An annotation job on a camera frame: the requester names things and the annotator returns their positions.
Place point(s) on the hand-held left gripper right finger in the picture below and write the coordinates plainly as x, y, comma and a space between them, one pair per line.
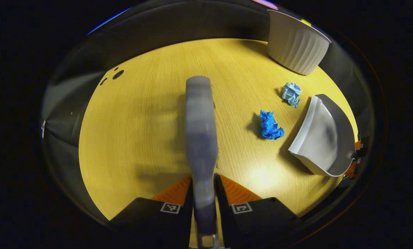
254, 224

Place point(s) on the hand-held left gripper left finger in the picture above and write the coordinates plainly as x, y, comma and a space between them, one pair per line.
164, 224

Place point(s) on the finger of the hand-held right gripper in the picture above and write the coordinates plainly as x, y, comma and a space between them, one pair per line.
362, 147
353, 169

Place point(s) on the grey dustpan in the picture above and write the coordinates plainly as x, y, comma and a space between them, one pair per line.
325, 141

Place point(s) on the light blue paper ball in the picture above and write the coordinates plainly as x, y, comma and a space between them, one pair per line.
291, 93

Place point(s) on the small grey broom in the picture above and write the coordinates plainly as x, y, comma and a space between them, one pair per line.
201, 138

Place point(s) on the white ribbed garbage bin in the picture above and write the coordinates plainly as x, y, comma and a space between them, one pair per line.
296, 45

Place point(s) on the white cloth clip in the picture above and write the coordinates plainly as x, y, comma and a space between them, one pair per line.
43, 128

